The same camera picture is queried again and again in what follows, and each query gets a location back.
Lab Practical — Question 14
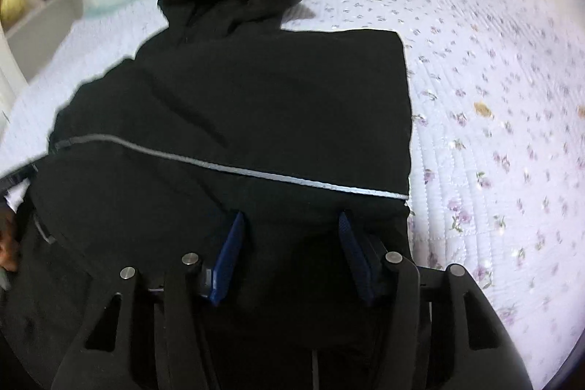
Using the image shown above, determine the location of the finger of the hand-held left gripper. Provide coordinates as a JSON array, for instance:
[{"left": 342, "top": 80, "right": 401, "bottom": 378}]
[{"left": 0, "top": 164, "right": 38, "bottom": 195}]

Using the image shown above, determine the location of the yellow globe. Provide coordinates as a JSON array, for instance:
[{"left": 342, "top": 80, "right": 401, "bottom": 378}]
[{"left": 0, "top": 0, "right": 30, "bottom": 25}]

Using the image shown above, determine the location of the floral quilted bed cover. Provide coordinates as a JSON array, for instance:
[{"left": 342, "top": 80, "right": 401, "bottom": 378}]
[{"left": 0, "top": 0, "right": 585, "bottom": 390}]

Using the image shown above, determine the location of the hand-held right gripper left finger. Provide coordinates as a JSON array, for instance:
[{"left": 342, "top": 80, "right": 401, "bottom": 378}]
[{"left": 50, "top": 211, "right": 246, "bottom": 390}]

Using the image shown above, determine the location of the person's left hand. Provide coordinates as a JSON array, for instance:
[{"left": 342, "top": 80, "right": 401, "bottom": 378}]
[{"left": 0, "top": 207, "right": 21, "bottom": 274}]

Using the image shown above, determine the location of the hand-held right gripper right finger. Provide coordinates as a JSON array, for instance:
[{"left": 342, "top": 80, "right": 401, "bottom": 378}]
[{"left": 337, "top": 211, "right": 535, "bottom": 390}]

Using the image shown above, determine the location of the black hooded jacket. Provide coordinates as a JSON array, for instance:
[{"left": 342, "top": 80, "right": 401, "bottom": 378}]
[{"left": 0, "top": 0, "right": 433, "bottom": 390}]

